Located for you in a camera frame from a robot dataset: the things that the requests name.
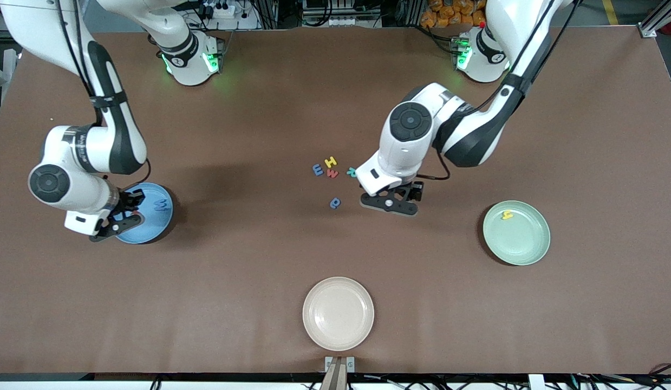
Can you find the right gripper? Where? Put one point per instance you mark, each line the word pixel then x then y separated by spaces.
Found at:
pixel 130 200

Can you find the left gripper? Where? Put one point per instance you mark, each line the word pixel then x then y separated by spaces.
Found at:
pixel 410 189

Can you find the blue foam letter M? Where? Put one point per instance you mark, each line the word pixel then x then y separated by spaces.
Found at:
pixel 160 205

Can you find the blue foam letter a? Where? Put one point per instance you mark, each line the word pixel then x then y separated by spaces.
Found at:
pixel 334 203

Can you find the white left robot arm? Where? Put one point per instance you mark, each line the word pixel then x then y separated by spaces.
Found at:
pixel 405 146

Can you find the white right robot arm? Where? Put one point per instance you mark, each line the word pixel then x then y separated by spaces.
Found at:
pixel 70 157

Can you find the blue plate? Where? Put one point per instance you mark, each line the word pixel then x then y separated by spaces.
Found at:
pixel 154 222

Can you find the yellow foam uppercase H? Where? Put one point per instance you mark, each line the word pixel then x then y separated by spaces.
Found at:
pixel 331 161

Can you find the green plate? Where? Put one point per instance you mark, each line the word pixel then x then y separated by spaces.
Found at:
pixel 522 238

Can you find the beige plate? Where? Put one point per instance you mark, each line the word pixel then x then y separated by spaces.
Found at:
pixel 338 313

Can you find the teal foam letter R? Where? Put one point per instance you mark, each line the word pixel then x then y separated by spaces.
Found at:
pixel 352 172

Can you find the blue foam letter E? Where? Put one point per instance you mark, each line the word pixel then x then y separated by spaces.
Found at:
pixel 317 170

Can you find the orange snack bags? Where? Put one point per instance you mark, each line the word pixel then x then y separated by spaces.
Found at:
pixel 449 13

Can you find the white power strip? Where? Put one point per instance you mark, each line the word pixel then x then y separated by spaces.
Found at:
pixel 221 10

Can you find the white plastic block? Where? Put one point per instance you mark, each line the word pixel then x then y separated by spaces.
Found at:
pixel 535 382

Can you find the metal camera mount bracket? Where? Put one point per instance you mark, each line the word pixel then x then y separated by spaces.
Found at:
pixel 339 374

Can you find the aluminium frame post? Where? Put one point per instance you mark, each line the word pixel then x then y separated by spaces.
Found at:
pixel 648 31

